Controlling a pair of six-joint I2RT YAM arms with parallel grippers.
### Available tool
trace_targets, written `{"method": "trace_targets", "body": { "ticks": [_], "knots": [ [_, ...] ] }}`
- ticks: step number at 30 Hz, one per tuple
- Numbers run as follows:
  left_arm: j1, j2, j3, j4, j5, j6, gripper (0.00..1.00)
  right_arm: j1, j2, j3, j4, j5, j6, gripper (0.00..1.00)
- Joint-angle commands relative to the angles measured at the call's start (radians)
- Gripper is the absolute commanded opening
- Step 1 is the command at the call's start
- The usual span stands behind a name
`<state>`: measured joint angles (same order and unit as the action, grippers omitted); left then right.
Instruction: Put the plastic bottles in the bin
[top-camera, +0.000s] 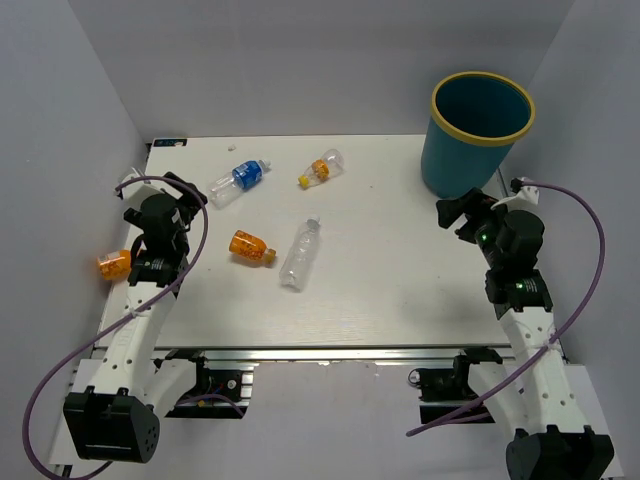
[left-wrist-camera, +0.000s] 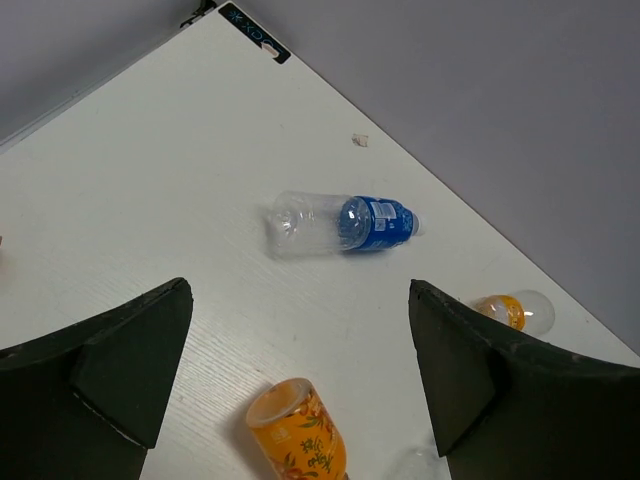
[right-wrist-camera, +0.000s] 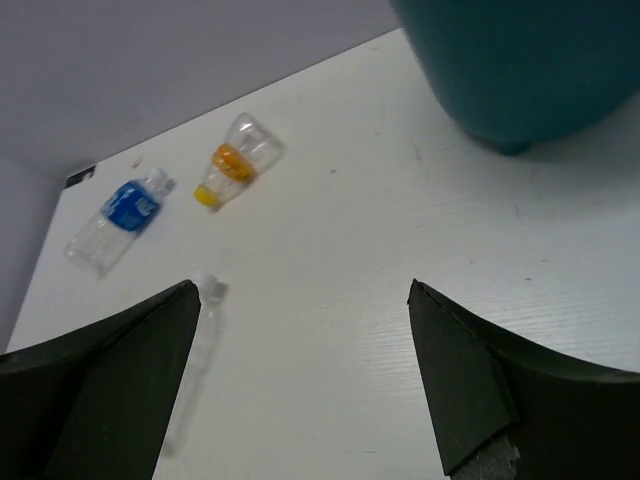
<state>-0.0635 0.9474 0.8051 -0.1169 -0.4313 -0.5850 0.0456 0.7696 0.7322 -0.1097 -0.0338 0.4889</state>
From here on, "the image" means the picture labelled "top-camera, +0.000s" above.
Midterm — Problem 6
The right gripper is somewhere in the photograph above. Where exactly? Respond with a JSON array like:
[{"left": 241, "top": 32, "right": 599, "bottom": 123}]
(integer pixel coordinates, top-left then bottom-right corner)
[{"left": 434, "top": 188, "right": 511, "bottom": 269}]

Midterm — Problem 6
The orange bottle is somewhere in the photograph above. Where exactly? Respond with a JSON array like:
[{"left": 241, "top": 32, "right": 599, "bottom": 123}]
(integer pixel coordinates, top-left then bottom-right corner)
[
  {"left": 96, "top": 249, "right": 131, "bottom": 281},
  {"left": 228, "top": 230, "right": 277, "bottom": 268}
]

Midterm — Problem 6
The blue label clear bottle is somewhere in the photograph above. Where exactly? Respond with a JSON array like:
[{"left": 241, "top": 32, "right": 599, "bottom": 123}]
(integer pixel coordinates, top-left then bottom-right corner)
[{"left": 208, "top": 159, "right": 271, "bottom": 209}]

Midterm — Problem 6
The yellow cap clear bottle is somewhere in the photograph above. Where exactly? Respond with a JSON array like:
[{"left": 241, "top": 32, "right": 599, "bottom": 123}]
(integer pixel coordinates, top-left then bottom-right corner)
[{"left": 298, "top": 149, "right": 344, "bottom": 190}]

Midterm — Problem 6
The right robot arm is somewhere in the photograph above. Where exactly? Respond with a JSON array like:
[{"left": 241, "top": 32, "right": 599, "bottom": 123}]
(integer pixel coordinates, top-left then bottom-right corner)
[{"left": 436, "top": 187, "right": 614, "bottom": 479}]

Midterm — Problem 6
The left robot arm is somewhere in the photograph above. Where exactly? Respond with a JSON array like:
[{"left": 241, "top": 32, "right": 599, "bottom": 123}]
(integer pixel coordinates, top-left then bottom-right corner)
[{"left": 63, "top": 172, "right": 212, "bottom": 463}]

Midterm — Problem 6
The teal bin with yellow rim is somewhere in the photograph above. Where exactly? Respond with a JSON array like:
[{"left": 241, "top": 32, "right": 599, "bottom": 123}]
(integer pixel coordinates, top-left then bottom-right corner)
[{"left": 420, "top": 71, "right": 536, "bottom": 198}]

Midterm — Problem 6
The blue table label sticker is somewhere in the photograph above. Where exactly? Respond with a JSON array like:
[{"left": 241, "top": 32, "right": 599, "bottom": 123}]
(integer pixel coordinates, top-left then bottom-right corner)
[{"left": 152, "top": 138, "right": 188, "bottom": 148}]

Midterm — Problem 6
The large clear plastic bottle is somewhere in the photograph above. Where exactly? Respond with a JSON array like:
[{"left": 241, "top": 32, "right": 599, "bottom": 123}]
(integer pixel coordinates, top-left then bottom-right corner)
[{"left": 279, "top": 215, "right": 321, "bottom": 291}]

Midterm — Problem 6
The aluminium table front rail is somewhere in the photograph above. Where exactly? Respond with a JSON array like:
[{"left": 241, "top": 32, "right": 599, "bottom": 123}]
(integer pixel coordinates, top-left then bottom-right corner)
[{"left": 149, "top": 347, "right": 516, "bottom": 363}]

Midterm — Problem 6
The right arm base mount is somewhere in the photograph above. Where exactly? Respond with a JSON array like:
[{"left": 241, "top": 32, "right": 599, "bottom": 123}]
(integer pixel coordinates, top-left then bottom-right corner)
[{"left": 407, "top": 347, "right": 503, "bottom": 425}]

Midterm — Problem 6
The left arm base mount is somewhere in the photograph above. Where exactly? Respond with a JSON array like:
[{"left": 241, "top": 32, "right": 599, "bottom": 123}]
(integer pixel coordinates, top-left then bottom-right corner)
[{"left": 153, "top": 349, "right": 250, "bottom": 419}]

